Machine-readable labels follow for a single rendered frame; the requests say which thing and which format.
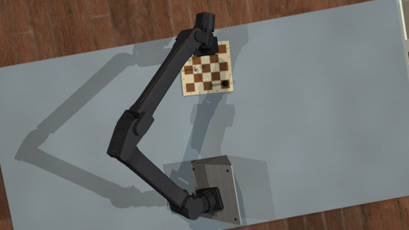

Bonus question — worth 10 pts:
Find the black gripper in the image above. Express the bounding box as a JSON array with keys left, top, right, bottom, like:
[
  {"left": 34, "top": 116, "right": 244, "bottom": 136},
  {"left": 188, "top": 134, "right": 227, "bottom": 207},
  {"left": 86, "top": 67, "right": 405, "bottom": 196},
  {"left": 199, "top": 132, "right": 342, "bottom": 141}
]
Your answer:
[{"left": 193, "top": 36, "right": 219, "bottom": 57}]

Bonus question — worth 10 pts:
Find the cream and brown chessboard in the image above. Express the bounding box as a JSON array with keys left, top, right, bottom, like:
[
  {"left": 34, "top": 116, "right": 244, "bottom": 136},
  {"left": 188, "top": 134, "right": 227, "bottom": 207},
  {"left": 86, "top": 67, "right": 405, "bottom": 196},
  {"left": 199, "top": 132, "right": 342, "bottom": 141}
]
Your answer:
[{"left": 181, "top": 41, "right": 233, "bottom": 96}]

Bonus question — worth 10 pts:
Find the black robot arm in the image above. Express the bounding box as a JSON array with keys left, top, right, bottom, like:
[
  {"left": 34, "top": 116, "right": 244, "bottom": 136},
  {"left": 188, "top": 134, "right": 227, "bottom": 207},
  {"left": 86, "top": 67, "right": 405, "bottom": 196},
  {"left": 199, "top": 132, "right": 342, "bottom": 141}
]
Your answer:
[{"left": 107, "top": 12, "right": 224, "bottom": 220}]

